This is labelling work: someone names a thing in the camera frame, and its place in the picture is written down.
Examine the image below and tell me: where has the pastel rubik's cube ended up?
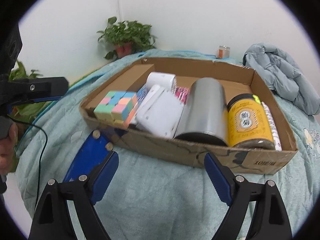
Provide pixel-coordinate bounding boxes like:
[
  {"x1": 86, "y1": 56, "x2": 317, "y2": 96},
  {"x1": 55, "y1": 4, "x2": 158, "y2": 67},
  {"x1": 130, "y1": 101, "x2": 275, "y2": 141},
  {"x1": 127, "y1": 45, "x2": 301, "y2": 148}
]
[{"x1": 93, "y1": 90, "x2": 139, "y2": 128}]

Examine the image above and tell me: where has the white rectangular plastic box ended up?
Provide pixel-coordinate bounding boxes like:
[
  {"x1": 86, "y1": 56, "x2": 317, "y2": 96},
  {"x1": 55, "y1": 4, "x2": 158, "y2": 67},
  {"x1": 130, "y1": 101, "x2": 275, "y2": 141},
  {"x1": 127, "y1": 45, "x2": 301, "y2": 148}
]
[{"x1": 135, "y1": 85, "x2": 184, "y2": 139}]

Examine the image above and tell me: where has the white handheld fan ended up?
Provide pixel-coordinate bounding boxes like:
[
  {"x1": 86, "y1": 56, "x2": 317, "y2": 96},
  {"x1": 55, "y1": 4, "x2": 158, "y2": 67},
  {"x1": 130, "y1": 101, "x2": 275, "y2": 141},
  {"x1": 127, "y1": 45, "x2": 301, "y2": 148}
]
[{"x1": 146, "y1": 72, "x2": 177, "y2": 93}]

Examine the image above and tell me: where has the person's left hand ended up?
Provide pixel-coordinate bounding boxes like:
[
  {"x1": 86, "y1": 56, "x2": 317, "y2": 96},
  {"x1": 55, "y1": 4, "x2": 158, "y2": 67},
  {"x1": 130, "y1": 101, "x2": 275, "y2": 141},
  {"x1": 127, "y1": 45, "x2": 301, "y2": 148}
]
[{"x1": 0, "y1": 123, "x2": 18, "y2": 175}]

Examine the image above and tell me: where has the large leafy green plant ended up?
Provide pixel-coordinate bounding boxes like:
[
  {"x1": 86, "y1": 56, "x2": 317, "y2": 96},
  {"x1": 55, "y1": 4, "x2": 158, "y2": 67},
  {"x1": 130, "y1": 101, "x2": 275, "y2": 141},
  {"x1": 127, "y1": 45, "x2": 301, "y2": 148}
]
[{"x1": 9, "y1": 60, "x2": 48, "y2": 173}]

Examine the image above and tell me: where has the blue rectangular board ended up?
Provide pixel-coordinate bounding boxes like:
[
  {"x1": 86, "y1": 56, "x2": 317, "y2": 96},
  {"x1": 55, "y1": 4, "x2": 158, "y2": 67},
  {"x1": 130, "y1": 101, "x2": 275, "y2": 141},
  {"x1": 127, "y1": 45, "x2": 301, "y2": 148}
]
[{"x1": 63, "y1": 129, "x2": 114, "y2": 182}]

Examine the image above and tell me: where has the yellow labelled jar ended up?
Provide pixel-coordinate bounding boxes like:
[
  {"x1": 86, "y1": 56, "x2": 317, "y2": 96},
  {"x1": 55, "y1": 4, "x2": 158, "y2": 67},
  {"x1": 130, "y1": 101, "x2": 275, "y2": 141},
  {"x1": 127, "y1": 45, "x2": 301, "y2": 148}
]
[{"x1": 227, "y1": 93, "x2": 275, "y2": 150}]

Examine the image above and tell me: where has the light green quilt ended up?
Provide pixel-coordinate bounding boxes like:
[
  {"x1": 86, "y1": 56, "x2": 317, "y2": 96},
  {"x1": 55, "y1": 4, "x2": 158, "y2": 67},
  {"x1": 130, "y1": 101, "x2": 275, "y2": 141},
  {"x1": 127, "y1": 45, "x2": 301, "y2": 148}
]
[{"x1": 16, "y1": 49, "x2": 319, "y2": 239}]

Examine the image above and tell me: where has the silver metal can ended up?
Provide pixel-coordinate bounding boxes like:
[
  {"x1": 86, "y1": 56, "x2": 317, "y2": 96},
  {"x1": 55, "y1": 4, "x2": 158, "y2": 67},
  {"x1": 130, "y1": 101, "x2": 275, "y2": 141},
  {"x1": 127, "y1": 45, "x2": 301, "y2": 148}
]
[{"x1": 175, "y1": 77, "x2": 228, "y2": 146}]

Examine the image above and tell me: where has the potted plant red pot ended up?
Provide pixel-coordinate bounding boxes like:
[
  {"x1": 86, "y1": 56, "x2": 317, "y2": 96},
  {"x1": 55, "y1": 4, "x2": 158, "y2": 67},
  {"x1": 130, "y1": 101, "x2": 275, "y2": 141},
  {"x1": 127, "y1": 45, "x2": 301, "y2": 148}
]
[{"x1": 97, "y1": 16, "x2": 157, "y2": 60}]

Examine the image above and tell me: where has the grey blue jacket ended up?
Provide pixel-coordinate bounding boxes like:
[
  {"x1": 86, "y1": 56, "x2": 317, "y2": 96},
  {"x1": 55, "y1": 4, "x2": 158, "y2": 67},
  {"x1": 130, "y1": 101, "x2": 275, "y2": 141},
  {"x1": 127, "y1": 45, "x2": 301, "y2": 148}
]
[{"x1": 242, "y1": 43, "x2": 319, "y2": 115}]

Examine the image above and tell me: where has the cardboard box tray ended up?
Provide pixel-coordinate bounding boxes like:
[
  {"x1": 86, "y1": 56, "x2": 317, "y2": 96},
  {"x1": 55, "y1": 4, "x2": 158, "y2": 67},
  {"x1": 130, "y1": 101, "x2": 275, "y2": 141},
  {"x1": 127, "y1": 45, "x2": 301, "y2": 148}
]
[{"x1": 80, "y1": 57, "x2": 298, "y2": 174}]

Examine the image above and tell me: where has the colourful card pack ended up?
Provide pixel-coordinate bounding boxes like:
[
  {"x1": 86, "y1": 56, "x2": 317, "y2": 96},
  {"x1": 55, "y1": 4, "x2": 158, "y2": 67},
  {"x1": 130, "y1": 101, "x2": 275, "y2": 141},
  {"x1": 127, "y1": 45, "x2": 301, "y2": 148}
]
[{"x1": 137, "y1": 84, "x2": 189, "y2": 103}]

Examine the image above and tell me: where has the small orange jar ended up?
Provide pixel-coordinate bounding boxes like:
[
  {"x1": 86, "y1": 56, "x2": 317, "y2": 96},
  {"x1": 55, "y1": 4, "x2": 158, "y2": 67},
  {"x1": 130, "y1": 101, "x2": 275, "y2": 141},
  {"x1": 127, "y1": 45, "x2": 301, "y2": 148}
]
[{"x1": 217, "y1": 46, "x2": 230, "y2": 59}]

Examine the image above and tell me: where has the black cable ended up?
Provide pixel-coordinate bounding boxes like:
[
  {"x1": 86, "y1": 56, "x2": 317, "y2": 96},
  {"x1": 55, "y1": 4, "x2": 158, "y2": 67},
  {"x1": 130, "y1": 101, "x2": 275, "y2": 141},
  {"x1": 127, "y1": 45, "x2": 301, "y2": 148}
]
[{"x1": 10, "y1": 118, "x2": 49, "y2": 210}]

